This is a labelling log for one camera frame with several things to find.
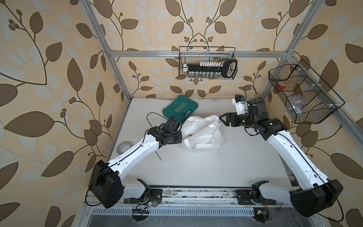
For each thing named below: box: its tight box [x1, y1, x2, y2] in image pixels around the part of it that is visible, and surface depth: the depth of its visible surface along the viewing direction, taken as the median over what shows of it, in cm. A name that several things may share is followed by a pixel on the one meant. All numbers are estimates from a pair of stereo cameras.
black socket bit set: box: [182, 58, 238, 79], surface depth 86 cm
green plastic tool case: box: [162, 94, 199, 124], surface depth 111 cm
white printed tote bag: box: [178, 114, 227, 153], surface depth 87 cm
